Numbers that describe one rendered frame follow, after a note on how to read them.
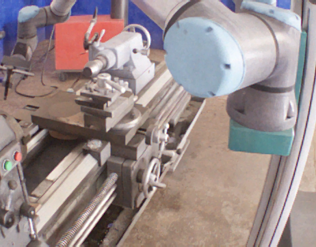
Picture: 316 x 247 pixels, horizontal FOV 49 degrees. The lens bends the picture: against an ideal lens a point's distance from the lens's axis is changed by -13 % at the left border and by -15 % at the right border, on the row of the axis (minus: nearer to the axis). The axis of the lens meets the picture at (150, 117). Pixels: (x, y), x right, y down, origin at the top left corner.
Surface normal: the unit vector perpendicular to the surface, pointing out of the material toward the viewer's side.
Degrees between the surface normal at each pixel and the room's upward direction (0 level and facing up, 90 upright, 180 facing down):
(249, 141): 90
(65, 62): 90
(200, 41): 92
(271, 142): 90
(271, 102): 70
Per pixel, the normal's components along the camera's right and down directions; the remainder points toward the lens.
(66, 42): 0.00, 0.46
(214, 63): -0.71, 0.34
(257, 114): -0.38, 0.08
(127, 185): -0.34, 0.43
